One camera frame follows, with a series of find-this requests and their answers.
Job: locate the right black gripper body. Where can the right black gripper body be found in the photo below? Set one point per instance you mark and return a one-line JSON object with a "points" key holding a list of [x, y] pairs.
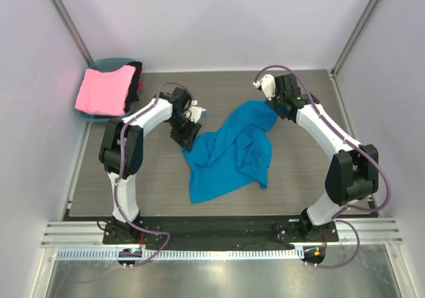
{"points": [[283, 107]]}

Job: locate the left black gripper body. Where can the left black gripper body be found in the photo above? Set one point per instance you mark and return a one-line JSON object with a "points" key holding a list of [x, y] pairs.
{"points": [[185, 133]]}

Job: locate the blue t shirt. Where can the blue t shirt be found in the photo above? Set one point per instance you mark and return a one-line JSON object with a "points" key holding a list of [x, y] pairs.
{"points": [[237, 154]]}

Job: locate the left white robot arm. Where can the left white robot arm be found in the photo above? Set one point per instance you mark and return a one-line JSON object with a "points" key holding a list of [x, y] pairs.
{"points": [[122, 148]]}

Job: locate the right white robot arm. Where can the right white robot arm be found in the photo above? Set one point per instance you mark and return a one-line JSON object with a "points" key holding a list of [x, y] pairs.
{"points": [[352, 175]]}

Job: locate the black and red folded clothes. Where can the black and red folded clothes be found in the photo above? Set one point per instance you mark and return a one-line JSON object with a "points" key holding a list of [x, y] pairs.
{"points": [[135, 85]]}

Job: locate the pink folded t shirt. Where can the pink folded t shirt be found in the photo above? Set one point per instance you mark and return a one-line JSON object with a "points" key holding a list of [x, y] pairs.
{"points": [[104, 93]]}

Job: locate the teal plastic basin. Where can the teal plastic basin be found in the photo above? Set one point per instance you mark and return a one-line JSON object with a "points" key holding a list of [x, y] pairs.
{"points": [[105, 65]]}

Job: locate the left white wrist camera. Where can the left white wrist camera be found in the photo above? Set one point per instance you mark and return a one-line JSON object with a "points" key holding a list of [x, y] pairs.
{"points": [[195, 112]]}

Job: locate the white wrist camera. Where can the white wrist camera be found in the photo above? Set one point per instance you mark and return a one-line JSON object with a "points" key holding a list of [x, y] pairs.
{"points": [[267, 86], [195, 112]]}

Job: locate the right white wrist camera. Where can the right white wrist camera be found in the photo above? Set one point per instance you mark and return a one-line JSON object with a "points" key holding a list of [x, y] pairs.
{"points": [[267, 86]]}

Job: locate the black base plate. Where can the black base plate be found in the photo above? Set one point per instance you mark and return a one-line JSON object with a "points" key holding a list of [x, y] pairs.
{"points": [[220, 233]]}

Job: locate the aluminium frame rail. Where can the aluminium frame rail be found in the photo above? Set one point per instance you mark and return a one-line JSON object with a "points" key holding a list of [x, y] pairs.
{"points": [[371, 231]]}

